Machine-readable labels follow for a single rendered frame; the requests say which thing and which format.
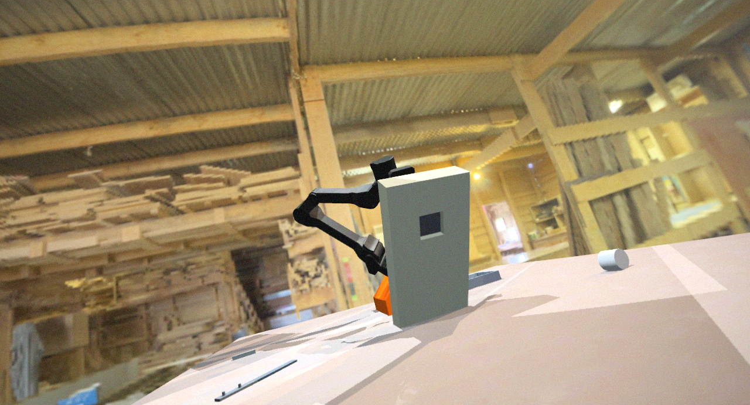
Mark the grey cylinder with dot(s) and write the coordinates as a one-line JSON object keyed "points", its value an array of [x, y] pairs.
{"points": [[616, 259]]}

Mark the grey panel with square opening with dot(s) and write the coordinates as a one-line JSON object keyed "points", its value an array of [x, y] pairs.
{"points": [[425, 219]]}

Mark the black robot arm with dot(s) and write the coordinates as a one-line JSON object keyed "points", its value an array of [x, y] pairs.
{"points": [[369, 249]]}

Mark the grey metal bar with two pins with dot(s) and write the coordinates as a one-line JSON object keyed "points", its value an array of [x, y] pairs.
{"points": [[254, 381]]}

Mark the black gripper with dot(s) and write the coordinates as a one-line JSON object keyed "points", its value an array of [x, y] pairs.
{"points": [[404, 170]]}

